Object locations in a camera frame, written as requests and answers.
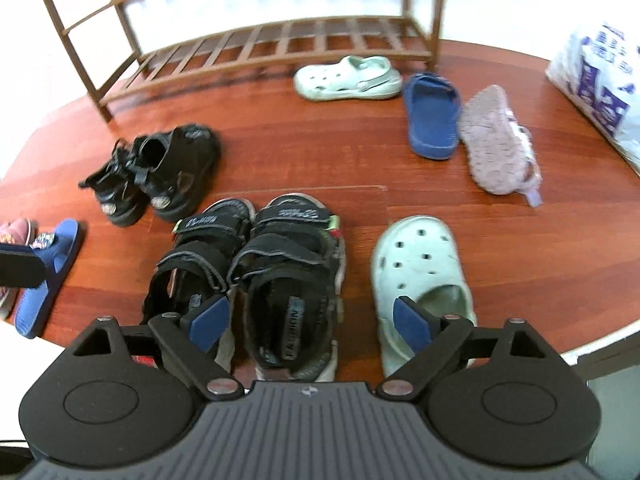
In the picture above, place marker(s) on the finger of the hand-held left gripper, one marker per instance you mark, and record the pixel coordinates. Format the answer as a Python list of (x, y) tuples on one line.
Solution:
[(22, 269)]

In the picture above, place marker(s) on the mint green clog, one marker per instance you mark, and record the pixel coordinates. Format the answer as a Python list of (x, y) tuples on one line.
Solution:
[(345, 80), (415, 260)]

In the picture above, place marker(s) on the pink slipper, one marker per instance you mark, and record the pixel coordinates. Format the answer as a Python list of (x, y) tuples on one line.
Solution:
[(17, 232), (492, 140)]

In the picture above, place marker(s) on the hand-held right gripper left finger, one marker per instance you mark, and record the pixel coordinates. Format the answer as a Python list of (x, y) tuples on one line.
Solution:
[(209, 324)]

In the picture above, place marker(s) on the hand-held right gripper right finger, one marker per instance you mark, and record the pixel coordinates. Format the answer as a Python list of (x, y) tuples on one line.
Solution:
[(412, 324)]

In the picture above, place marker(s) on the blue slipper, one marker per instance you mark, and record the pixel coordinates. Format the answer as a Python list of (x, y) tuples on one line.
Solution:
[(430, 120), (52, 265)]

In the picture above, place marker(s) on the white printed plastic bag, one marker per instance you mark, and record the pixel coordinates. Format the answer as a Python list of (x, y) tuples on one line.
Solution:
[(600, 75)]

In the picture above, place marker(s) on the black lace-up boot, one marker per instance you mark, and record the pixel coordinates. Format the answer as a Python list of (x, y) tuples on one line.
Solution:
[(112, 190), (175, 165)]

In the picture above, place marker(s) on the brown wooden shoe rack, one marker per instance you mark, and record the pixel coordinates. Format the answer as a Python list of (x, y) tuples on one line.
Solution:
[(436, 35)]

